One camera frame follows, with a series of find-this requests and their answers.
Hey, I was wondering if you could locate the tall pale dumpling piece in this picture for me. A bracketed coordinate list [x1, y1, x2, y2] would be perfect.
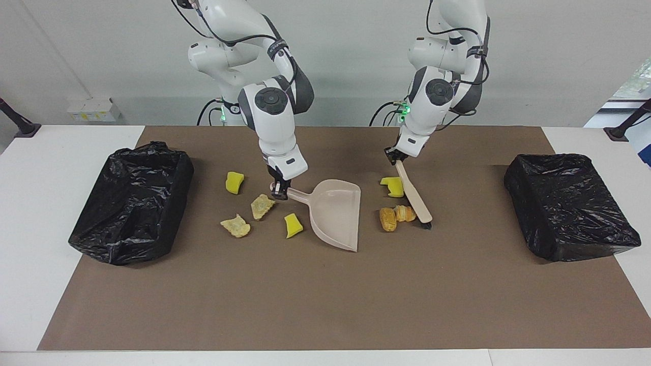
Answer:
[250, 193, 277, 221]

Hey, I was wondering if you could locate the notched yellow sponge piece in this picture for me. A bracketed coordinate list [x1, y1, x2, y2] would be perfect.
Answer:
[380, 176, 405, 198]

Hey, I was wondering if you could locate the small curved yellow sponge piece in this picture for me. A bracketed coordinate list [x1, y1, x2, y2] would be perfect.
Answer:
[284, 213, 304, 239]

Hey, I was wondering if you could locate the beige brush with black bristles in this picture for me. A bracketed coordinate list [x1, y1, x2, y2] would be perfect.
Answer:
[395, 160, 433, 229]

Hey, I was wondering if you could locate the wide pale dumpling piece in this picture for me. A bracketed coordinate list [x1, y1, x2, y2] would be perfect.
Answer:
[220, 213, 252, 239]

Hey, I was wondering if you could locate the beige plastic dustpan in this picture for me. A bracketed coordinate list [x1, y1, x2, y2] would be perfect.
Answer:
[272, 179, 362, 253]

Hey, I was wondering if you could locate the bin lined with black bag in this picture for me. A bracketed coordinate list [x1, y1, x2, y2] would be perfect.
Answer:
[68, 141, 195, 266]
[504, 153, 642, 263]

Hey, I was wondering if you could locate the rounded yellow sponge piece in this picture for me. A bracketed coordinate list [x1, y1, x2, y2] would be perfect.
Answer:
[225, 171, 245, 195]

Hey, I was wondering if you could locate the brown paper table mat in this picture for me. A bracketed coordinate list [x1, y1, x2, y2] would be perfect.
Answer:
[37, 126, 651, 351]

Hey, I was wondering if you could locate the black base cable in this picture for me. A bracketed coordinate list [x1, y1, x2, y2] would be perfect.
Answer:
[370, 101, 403, 127]
[197, 98, 224, 127]

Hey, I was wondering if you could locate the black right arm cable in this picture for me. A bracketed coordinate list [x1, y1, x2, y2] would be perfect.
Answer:
[172, 0, 299, 102]

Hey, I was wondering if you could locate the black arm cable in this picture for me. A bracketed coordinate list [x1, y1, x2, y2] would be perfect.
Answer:
[172, 0, 299, 102]
[426, 0, 492, 132]

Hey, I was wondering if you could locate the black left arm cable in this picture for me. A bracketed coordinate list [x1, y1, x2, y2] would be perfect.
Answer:
[426, 0, 492, 132]

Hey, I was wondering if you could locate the white wall socket box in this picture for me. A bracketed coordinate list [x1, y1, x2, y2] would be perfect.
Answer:
[67, 98, 122, 123]

